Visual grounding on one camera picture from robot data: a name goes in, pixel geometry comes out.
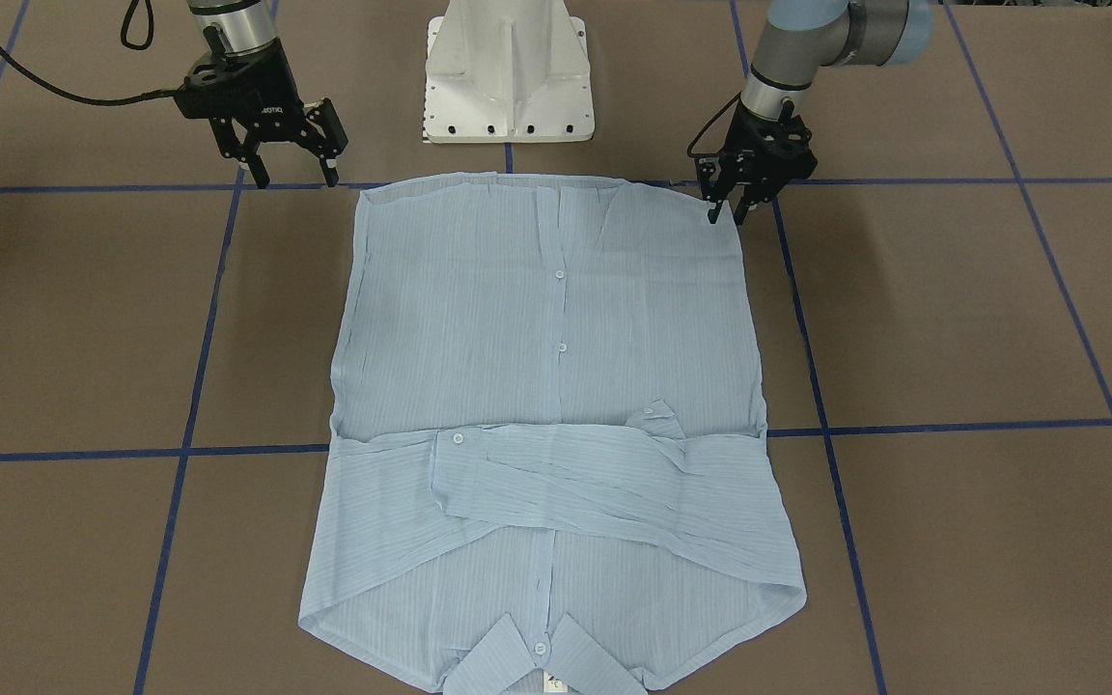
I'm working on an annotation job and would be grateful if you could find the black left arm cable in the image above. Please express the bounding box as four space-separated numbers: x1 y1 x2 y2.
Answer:
686 92 745 183

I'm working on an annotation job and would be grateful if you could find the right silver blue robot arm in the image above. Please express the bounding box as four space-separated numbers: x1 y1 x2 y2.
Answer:
173 1 348 188

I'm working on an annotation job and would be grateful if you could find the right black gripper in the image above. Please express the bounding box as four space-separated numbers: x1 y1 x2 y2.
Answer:
173 43 349 189

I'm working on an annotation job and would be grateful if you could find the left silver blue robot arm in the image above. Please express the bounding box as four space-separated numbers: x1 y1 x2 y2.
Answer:
685 1 932 225

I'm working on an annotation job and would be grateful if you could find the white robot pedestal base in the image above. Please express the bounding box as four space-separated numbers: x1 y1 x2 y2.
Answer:
423 1 597 143

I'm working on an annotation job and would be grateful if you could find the light blue striped shirt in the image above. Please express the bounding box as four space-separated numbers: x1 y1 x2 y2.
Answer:
297 173 807 694

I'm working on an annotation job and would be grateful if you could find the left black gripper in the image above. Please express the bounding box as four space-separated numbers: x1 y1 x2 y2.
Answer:
697 101 818 226

